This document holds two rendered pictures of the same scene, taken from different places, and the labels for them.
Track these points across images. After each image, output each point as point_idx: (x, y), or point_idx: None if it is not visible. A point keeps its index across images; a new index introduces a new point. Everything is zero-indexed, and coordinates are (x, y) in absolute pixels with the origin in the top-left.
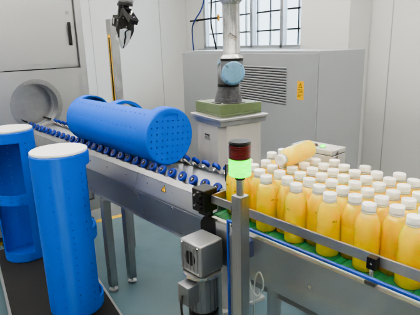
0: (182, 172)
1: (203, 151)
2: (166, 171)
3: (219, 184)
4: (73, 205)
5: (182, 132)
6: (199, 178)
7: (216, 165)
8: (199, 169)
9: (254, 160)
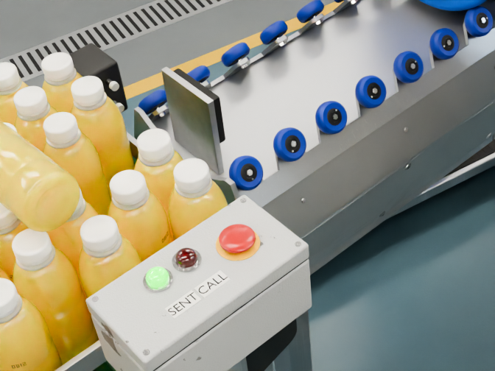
0: (274, 23)
1: None
2: (343, 3)
3: (145, 97)
4: None
5: None
6: (323, 77)
7: (356, 86)
8: (424, 72)
9: None
